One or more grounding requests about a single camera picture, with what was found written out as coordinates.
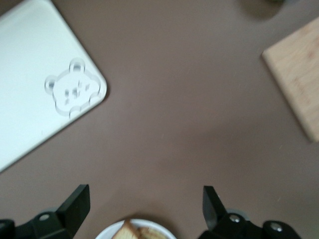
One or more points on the wooden cutting board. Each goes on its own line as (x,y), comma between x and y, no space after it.
(296,74)

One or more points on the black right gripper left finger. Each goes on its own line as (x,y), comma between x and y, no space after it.
(72,214)

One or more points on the cream bear print tray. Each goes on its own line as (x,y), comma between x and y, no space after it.
(32,74)

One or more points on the bread slice under egg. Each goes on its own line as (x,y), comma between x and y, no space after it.
(149,232)

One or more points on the white round plate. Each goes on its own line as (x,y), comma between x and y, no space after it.
(109,231)

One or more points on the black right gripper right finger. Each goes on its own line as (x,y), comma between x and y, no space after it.
(214,211)

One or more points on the brown bread slice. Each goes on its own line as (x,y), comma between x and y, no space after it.
(125,231)

